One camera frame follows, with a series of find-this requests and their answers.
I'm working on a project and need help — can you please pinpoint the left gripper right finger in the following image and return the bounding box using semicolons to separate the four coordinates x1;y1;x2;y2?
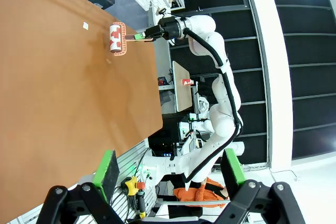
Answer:
214;148;307;224

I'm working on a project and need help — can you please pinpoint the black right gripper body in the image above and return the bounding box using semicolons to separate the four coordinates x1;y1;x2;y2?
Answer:
156;16;188;42

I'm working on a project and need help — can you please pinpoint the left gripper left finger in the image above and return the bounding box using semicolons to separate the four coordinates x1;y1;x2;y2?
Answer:
36;150;124;224

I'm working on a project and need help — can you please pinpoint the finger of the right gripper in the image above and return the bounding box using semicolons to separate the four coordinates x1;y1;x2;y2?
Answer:
134;32;164;42
145;24;163;36

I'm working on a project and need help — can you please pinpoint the pink handle lint roller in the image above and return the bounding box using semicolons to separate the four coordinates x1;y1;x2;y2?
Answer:
108;21;155;57

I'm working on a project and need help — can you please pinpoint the yellow emergency stop button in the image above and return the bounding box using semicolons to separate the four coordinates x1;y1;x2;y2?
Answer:
124;176;146;196

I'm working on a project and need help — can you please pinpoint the orange cloth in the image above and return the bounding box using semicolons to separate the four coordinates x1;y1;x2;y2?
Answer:
173;177;229;208

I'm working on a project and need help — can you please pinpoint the small wooden side table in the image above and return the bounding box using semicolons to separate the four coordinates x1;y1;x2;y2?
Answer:
171;60;194;113

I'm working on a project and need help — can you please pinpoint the silver metal rail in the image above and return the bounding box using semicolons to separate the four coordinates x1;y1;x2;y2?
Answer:
156;199;232;207

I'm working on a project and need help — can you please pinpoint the black corrugated cable hose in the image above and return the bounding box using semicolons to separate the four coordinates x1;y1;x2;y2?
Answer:
183;28;244;184

